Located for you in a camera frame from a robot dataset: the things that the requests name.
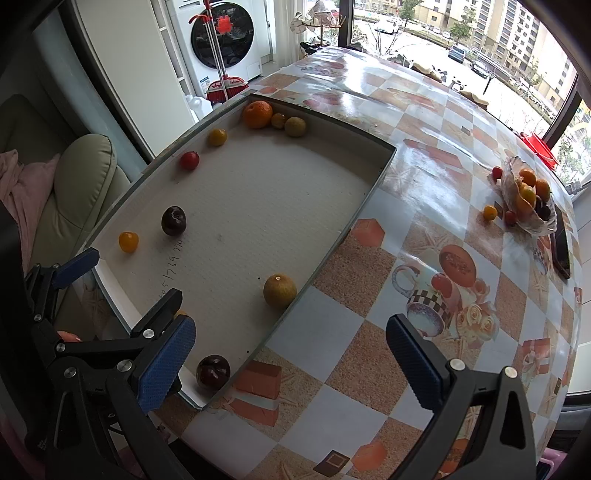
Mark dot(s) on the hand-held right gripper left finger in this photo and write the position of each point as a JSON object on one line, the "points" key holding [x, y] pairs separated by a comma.
{"points": [[166, 364]]}

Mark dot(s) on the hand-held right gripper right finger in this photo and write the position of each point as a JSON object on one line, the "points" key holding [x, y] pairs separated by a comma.
{"points": [[415, 362]]}

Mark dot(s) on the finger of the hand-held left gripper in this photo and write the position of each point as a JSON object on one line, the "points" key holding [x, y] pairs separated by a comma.
{"points": [[76, 270], [157, 314]]}

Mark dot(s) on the dark purple plum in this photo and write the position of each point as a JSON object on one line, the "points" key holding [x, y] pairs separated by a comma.
{"points": [[213, 371], [174, 220], [545, 211]]}

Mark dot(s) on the small yellow-orange citrus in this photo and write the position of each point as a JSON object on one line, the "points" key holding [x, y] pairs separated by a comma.
{"points": [[278, 120], [490, 212], [128, 242]]}

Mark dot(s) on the green-yellow round fruit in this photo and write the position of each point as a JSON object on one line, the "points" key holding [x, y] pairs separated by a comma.
{"points": [[280, 290], [295, 126]]}

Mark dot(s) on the grey shallow tray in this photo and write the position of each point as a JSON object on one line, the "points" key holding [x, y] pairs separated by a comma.
{"points": [[258, 203]]}

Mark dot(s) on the small red fruit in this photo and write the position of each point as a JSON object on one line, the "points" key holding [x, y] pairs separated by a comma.
{"points": [[190, 160], [510, 217], [497, 172]]}

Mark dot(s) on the clear glass fruit bowl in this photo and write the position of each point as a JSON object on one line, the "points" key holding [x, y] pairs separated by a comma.
{"points": [[531, 226]]}

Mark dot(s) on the small yellow citrus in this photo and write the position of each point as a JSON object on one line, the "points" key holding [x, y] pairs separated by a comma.
{"points": [[217, 137]]}

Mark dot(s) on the large orange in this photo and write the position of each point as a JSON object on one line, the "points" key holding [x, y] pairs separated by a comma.
{"points": [[257, 114]]}

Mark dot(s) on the person's left hand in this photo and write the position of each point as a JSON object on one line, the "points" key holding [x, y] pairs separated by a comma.
{"points": [[70, 337]]}

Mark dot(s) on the beige sofa cushion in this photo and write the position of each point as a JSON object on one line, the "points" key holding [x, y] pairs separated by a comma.
{"points": [[83, 184]]}

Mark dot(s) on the pink blanket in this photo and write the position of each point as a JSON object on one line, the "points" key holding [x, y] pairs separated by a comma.
{"points": [[23, 194]]}

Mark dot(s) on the smartphone in dark red case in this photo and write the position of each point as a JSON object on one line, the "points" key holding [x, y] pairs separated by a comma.
{"points": [[562, 244]]}

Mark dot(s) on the white plastic jug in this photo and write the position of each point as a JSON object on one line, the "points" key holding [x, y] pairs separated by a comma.
{"points": [[201, 108]]}

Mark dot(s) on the white tall cabinet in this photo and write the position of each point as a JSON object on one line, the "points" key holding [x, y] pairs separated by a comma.
{"points": [[134, 60]]}

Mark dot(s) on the red plastic bin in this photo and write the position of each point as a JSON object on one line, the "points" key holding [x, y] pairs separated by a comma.
{"points": [[540, 147]]}

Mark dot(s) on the white front-load washing machine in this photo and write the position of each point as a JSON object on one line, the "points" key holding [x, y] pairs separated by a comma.
{"points": [[244, 27]]}

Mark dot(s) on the dark parked car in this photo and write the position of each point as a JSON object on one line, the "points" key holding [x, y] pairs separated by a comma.
{"points": [[480, 69]]}

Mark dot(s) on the grey parked van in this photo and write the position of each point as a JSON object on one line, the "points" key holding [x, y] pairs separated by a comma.
{"points": [[457, 53]]}

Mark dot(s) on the white parked car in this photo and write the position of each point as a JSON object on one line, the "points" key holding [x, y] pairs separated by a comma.
{"points": [[387, 25]]}

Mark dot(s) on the cluttered metal stand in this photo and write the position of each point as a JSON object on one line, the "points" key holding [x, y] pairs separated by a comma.
{"points": [[323, 18]]}

